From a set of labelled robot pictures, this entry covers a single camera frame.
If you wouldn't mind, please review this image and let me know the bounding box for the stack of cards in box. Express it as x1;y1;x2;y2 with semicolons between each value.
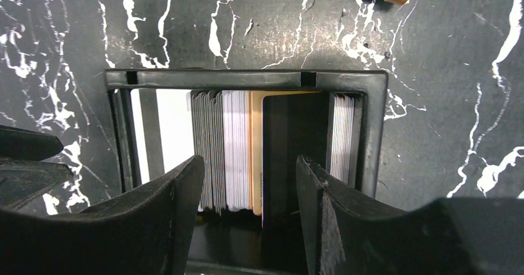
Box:
129;89;357;218

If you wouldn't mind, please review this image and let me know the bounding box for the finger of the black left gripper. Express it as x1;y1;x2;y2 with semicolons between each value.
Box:
1;125;74;209

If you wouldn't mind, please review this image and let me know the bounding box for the black card box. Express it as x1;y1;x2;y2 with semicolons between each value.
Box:
106;69;388;274

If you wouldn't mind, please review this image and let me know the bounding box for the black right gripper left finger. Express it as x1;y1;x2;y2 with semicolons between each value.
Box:
1;155;205;274

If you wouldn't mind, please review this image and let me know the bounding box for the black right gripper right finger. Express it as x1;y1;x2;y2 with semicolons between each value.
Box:
296;156;523;274

